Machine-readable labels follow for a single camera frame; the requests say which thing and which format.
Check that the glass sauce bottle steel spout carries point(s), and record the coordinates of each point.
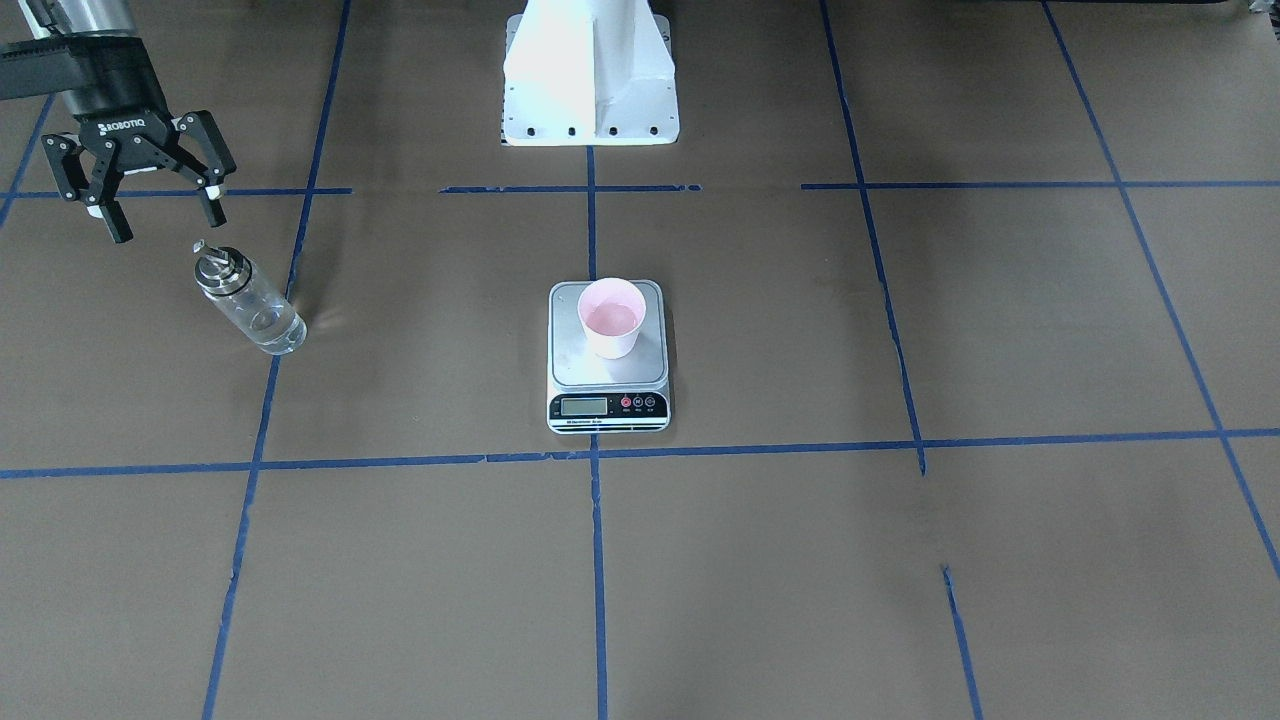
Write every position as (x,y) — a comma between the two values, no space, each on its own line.
(242,292)

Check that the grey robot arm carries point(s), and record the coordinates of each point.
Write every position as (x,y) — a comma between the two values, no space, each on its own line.
(89,53)

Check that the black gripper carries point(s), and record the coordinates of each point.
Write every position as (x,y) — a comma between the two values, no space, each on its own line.
(124,131)

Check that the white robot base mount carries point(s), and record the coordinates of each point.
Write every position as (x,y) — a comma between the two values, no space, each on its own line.
(589,73)

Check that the pink paper cup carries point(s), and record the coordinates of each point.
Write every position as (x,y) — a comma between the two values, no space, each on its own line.
(611,312)

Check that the silver digital kitchen scale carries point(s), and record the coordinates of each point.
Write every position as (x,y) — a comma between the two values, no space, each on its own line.
(589,394)

